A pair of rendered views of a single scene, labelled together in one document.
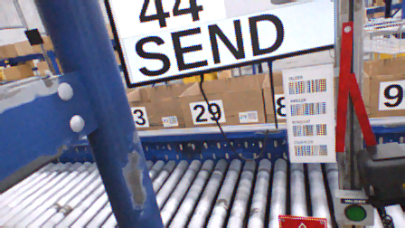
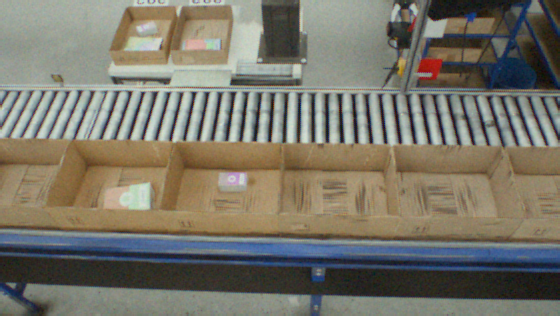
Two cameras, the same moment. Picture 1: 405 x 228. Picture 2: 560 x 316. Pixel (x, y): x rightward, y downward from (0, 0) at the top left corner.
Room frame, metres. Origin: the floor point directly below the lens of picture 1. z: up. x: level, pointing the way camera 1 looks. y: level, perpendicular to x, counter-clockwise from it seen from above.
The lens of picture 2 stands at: (1.77, -1.26, 2.28)
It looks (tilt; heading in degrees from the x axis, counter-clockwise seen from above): 53 degrees down; 164
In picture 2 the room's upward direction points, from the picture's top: 2 degrees counter-clockwise
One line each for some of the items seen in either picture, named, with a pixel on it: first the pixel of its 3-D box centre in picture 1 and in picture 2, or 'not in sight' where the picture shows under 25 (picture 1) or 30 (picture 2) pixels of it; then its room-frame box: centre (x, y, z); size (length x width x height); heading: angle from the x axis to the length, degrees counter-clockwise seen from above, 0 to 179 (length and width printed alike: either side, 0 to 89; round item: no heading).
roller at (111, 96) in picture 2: not in sight; (98, 130); (0.22, -1.72, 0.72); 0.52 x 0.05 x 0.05; 159
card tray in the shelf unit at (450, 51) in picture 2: not in sight; (448, 33); (0.00, 0.30, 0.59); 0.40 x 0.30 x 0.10; 157
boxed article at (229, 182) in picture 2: not in sight; (233, 182); (0.83, -1.20, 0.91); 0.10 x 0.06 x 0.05; 71
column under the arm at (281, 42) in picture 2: not in sight; (281, 21); (-0.02, -0.73, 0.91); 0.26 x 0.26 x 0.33; 69
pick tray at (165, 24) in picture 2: not in sight; (145, 34); (-0.32, -1.41, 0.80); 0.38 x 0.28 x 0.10; 161
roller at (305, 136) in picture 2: not in sight; (305, 133); (0.56, -0.81, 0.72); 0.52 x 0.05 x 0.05; 159
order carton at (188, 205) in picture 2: not in sight; (225, 188); (0.89, -1.23, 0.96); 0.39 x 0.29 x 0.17; 69
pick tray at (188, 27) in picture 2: not in sight; (203, 34); (-0.22, -1.11, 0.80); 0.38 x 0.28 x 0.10; 161
